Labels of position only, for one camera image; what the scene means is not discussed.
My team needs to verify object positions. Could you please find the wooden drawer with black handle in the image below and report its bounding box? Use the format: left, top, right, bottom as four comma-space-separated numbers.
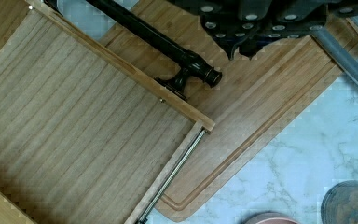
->
0, 0, 214, 224

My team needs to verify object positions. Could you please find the grey oven door handle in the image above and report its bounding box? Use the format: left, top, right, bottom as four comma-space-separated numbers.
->
310, 16, 358, 86

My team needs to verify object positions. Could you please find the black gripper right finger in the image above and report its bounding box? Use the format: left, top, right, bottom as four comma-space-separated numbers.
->
239, 4, 327, 58

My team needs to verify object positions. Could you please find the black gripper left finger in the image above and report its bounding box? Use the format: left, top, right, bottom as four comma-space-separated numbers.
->
200, 14, 261, 60

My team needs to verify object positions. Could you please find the pink ceramic sugar bowl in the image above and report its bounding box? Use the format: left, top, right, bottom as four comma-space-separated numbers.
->
242, 212, 299, 224

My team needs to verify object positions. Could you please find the bamboo cutting board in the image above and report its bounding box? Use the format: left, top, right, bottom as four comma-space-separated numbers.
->
98, 0, 358, 223

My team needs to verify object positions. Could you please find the glass cereal jar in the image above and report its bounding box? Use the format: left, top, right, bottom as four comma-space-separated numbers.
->
321, 180, 358, 224

